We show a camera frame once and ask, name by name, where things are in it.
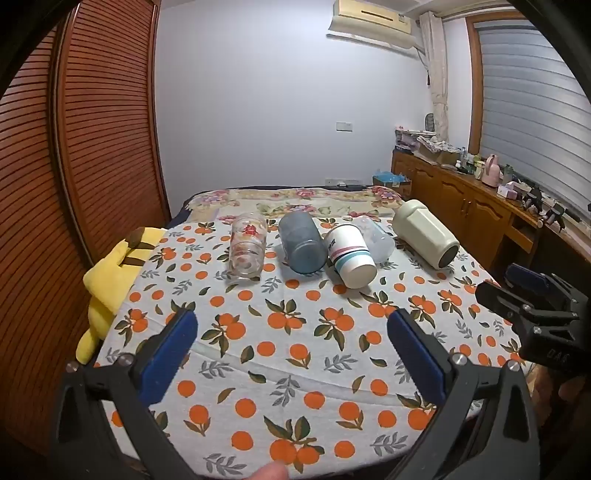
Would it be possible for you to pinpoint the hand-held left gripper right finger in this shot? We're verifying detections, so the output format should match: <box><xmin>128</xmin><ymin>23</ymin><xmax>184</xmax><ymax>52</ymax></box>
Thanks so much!
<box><xmin>387</xmin><ymin>308</ymin><xmax>541</xmax><ymax>480</ymax></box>

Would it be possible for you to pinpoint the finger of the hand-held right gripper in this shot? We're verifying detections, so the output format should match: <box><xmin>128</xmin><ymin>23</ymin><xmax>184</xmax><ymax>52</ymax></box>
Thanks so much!
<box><xmin>504</xmin><ymin>263</ymin><xmax>579</xmax><ymax>303</ymax></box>
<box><xmin>475</xmin><ymin>280</ymin><xmax>580</xmax><ymax>329</ymax></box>

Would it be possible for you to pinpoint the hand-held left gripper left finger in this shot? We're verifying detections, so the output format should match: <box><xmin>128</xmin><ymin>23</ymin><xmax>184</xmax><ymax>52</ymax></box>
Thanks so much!
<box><xmin>51</xmin><ymin>308</ymin><xmax>204</xmax><ymax>480</ymax></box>

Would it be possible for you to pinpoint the cream ceramic cup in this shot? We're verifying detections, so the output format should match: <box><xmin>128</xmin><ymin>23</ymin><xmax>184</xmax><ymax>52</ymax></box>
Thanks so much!
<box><xmin>392</xmin><ymin>199</ymin><xmax>461</xmax><ymax>271</ymax></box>

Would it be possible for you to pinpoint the white striped paper cup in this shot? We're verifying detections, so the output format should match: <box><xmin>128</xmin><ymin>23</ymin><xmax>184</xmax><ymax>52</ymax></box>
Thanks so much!
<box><xmin>323</xmin><ymin>224</ymin><xmax>378</xmax><ymax>289</ymax></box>

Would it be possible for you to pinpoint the clear plastic cup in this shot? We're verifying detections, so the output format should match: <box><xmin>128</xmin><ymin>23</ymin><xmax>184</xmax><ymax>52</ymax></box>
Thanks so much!
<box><xmin>358</xmin><ymin>218</ymin><xmax>396</xmax><ymax>265</ymax></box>

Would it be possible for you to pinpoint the clear glass cup red print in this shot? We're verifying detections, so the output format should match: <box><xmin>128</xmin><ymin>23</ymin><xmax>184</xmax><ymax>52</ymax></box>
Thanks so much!
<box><xmin>228</xmin><ymin>213</ymin><xmax>269</xmax><ymax>278</ymax></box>

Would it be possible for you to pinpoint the grey-blue plastic cup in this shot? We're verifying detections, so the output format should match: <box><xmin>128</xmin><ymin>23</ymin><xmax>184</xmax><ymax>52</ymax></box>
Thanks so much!
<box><xmin>278</xmin><ymin>210</ymin><xmax>328</xmax><ymax>274</ymax></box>

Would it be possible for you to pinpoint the person's left hand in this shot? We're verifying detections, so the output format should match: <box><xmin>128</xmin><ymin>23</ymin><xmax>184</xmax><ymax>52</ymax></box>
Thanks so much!
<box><xmin>254</xmin><ymin>463</ymin><xmax>290</xmax><ymax>480</ymax></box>

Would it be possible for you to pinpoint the dark small tripod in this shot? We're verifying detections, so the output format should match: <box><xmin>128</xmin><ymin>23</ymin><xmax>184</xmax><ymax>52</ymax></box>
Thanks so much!
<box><xmin>522</xmin><ymin>185</ymin><xmax>580</xmax><ymax>232</ymax></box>

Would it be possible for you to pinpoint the wooden cabinet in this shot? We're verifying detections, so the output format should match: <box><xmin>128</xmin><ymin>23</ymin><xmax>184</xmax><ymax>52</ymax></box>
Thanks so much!
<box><xmin>392</xmin><ymin>150</ymin><xmax>591</xmax><ymax>287</ymax></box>

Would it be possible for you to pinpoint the yellow plush toy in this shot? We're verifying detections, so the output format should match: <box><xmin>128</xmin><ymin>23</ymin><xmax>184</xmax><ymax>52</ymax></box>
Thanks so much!
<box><xmin>76</xmin><ymin>226</ymin><xmax>162</xmax><ymax>363</ymax></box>

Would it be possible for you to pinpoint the pink kettle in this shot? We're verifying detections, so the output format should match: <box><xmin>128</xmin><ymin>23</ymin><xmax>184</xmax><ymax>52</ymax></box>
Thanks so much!
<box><xmin>481</xmin><ymin>154</ymin><xmax>501</xmax><ymax>188</ymax></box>

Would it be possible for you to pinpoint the orange fruit print cloth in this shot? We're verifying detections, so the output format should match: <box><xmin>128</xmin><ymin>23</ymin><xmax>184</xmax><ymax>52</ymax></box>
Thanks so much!
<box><xmin>92</xmin><ymin>217</ymin><xmax>527</xmax><ymax>478</ymax></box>

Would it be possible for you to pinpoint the dark blue bedsheet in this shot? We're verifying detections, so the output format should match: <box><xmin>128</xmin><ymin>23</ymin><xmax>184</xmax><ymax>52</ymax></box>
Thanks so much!
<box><xmin>168</xmin><ymin>189</ymin><xmax>218</xmax><ymax>227</ymax></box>

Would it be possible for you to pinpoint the box of blue items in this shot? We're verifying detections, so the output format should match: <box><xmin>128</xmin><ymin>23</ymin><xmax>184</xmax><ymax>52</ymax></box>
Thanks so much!
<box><xmin>372</xmin><ymin>170</ymin><xmax>413</xmax><ymax>198</ymax></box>

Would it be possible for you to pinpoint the pile of boxes and papers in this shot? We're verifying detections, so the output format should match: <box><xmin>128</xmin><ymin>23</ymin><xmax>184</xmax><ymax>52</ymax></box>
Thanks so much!
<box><xmin>394</xmin><ymin>126</ymin><xmax>462</xmax><ymax>166</ymax></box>

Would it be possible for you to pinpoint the grey window blind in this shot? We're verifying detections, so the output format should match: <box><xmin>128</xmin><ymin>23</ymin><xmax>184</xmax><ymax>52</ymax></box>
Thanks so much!
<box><xmin>478</xmin><ymin>21</ymin><xmax>591</xmax><ymax>204</ymax></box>

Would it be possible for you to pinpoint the floral blanket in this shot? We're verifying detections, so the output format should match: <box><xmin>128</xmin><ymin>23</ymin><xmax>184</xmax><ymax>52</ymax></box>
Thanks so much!
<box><xmin>178</xmin><ymin>186</ymin><xmax>407</xmax><ymax>228</ymax></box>

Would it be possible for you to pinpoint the wooden louvred wardrobe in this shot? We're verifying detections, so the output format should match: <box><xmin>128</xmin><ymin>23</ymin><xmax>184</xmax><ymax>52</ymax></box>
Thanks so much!
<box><xmin>0</xmin><ymin>0</ymin><xmax>172</xmax><ymax>457</ymax></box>

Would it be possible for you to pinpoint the beige curtain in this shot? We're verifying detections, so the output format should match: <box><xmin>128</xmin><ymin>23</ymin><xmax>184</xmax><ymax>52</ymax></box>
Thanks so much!
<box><xmin>419</xmin><ymin>10</ymin><xmax>451</xmax><ymax>144</ymax></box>

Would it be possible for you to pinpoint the white air conditioner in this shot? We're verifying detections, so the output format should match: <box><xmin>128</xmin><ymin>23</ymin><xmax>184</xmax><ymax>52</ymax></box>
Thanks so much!
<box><xmin>327</xmin><ymin>0</ymin><xmax>419</xmax><ymax>49</ymax></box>

